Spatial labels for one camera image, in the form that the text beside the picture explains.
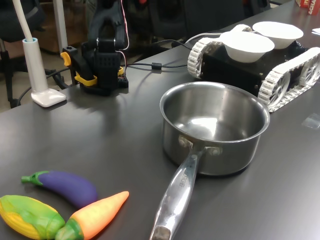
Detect yellow and black clamp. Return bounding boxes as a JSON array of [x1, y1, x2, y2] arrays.
[[60, 45, 125, 93]]

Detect black vehicle with white tracks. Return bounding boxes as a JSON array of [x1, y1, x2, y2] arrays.
[[186, 23, 320, 114]]

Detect black office chair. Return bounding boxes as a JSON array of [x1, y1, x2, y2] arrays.
[[147, 0, 247, 45], [0, 0, 48, 109]]

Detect orange toy carrot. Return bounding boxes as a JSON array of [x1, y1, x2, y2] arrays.
[[54, 190, 130, 240]]

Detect white bowl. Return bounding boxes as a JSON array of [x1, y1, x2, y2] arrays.
[[219, 31, 276, 64], [251, 21, 305, 50]]

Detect purple toy aubergine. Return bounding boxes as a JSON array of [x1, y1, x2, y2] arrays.
[[20, 170, 99, 210]]

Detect white table leg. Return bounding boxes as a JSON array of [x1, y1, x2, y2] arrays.
[[52, 0, 69, 54]]

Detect clear tape patch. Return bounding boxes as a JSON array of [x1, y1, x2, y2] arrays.
[[300, 112, 320, 130]]

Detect yellow green toy corn cob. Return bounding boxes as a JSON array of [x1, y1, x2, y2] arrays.
[[0, 194, 67, 240]]

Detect red printed box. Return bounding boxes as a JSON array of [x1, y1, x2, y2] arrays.
[[294, 0, 320, 17]]

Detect long black cable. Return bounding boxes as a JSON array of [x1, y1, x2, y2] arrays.
[[125, 61, 193, 74]]

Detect steel pan with long handle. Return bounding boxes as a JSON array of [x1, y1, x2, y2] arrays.
[[149, 81, 272, 240]]

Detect red white black wire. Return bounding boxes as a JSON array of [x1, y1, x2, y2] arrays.
[[115, 0, 131, 68]]

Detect white post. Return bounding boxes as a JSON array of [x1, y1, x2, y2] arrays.
[[11, 0, 68, 109]]

